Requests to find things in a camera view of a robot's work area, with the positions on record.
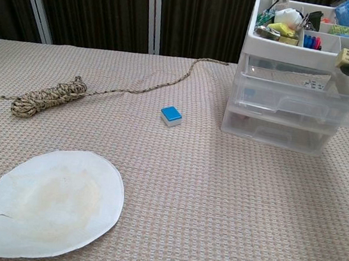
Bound clear plastic drawer with card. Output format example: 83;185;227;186
230;54;349;129

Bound green patterned packet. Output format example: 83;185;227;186
328;24;349;38

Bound white drawer organizer with items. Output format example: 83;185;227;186
219;0;349;159

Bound yellow-green sponge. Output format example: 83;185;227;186
265;20;297;40

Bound black pouch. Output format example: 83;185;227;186
306;9;325;31

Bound white wadded roll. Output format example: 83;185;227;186
273;7;304;29

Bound green orange small packets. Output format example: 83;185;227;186
253;25;301;46

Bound green foil packet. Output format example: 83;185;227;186
255;6;277;27

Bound blue topped white block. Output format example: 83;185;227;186
158;104;185;129

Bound beige woven tablecloth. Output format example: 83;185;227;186
0;30;349;261

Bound white paper plate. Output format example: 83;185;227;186
0;138;131;261

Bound aluminium frame post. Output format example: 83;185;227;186
9;0;59;45
138;0;167;55

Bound brown beige braided rope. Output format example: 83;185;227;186
0;31;230;143

